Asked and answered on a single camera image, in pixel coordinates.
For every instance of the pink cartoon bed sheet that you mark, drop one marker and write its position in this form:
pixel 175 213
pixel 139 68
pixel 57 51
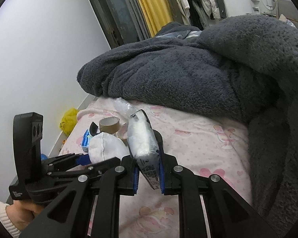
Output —
pixel 203 145

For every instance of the yellow plastic bag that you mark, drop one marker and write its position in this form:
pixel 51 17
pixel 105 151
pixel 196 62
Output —
pixel 69 121

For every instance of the brown cardboard tape roll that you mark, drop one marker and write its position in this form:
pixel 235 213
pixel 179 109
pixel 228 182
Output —
pixel 109 125

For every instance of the yellow curtain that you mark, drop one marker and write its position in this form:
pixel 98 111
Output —
pixel 156 13

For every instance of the dark grey fleece blanket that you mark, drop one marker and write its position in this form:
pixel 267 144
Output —
pixel 244 68

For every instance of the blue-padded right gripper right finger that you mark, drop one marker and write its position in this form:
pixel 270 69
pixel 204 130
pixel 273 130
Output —
pixel 208 206

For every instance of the white vanity with mirror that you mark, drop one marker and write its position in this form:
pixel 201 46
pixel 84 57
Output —
pixel 264 7

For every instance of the black white snack wrapper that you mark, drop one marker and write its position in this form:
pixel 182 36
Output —
pixel 144 147

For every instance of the blue cartoon tissue pack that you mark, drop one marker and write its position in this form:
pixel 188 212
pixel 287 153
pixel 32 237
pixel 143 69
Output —
pixel 85 141

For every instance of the white bubble wrap roll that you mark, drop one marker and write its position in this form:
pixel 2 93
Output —
pixel 124 108

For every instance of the hanging clothes on rack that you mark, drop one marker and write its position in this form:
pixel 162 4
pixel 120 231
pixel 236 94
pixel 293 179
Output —
pixel 200 13

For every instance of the person's left hand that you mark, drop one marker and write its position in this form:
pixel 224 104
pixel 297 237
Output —
pixel 22 212

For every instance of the white tissue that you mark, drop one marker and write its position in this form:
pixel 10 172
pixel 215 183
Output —
pixel 105 146

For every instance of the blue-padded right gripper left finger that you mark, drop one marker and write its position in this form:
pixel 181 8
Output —
pixel 82 203

